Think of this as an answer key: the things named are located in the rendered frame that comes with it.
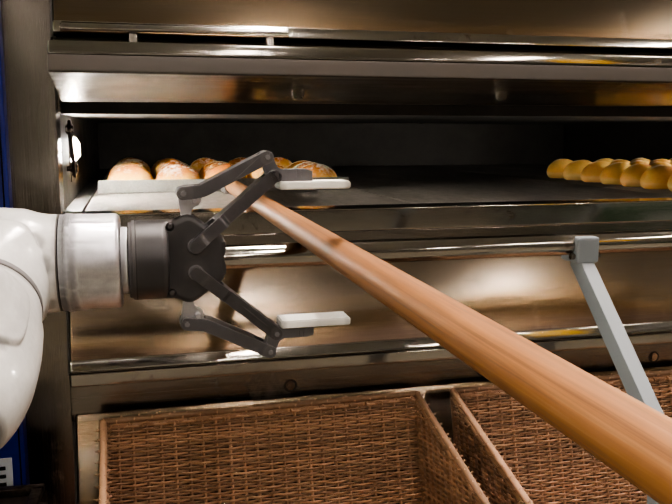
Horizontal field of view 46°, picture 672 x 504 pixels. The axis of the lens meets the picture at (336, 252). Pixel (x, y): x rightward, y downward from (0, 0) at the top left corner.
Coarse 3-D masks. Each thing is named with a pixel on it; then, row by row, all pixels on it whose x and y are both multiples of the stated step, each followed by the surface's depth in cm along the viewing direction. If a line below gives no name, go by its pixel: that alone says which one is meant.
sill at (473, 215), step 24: (120, 216) 128; (144, 216) 129; (168, 216) 130; (240, 216) 133; (312, 216) 136; (336, 216) 137; (360, 216) 138; (384, 216) 139; (408, 216) 140; (432, 216) 141; (456, 216) 143; (480, 216) 144; (504, 216) 145; (528, 216) 146; (552, 216) 147; (576, 216) 148; (600, 216) 150; (624, 216) 151; (648, 216) 152
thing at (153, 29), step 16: (64, 32) 114; (80, 32) 114; (96, 32) 114; (112, 32) 115; (128, 32) 115; (144, 32) 116; (160, 32) 116; (176, 32) 117; (192, 32) 117; (208, 32) 118; (224, 32) 118; (240, 32) 119; (256, 32) 120; (272, 32) 120; (288, 32) 121
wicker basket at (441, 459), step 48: (192, 432) 131; (240, 432) 134; (288, 432) 136; (336, 432) 138; (384, 432) 140; (432, 432) 135; (144, 480) 129; (192, 480) 131; (336, 480) 137; (432, 480) 136
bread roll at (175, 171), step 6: (168, 168) 175; (174, 168) 175; (180, 168) 175; (186, 168) 176; (192, 168) 177; (162, 174) 174; (168, 174) 174; (174, 174) 174; (180, 174) 174; (186, 174) 175; (192, 174) 175; (198, 174) 177
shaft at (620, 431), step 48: (240, 192) 144; (336, 240) 78; (384, 288) 60; (432, 288) 55; (432, 336) 51; (480, 336) 44; (528, 384) 38; (576, 384) 35; (576, 432) 34; (624, 432) 31
